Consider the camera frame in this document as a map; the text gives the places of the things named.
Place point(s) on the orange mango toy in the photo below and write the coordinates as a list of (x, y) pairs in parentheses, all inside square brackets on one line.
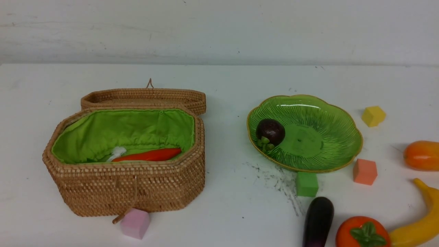
[(422, 155)]

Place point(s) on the pink foam cube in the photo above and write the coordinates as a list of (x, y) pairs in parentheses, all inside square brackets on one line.
[(135, 223)]

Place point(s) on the orange foam cube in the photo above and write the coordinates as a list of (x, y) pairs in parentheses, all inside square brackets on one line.
[(364, 172)]

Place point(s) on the white liner drawstring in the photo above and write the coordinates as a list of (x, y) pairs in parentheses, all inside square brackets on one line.
[(117, 152)]

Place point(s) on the dark purple mangosteen toy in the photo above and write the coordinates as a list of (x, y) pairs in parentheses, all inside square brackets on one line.
[(270, 133)]

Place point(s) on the yellow banana toy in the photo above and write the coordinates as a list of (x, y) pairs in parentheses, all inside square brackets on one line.
[(426, 228)]

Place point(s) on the orange tomato toy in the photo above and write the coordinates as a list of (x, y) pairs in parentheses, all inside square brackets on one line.
[(361, 231)]

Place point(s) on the yellow foam cube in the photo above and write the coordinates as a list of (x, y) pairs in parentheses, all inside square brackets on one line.
[(373, 115)]

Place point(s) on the green fabric basket liner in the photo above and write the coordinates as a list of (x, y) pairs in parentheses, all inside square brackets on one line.
[(92, 138)]

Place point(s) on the green glass leaf plate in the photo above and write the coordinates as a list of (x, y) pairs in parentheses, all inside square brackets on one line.
[(319, 137)]

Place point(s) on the green foam cube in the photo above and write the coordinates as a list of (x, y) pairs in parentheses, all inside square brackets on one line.
[(306, 184)]

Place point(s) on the purple eggplant toy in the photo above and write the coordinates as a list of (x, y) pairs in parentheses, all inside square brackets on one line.
[(318, 222)]

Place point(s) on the wooden basket toggle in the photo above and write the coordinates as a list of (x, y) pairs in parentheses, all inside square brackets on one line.
[(118, 218)]

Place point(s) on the woven rattan basket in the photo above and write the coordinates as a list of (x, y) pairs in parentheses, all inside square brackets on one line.
[(111, 188)]

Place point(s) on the red chili pepper toy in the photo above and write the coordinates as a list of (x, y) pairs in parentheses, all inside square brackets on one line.
[(164, 154)]

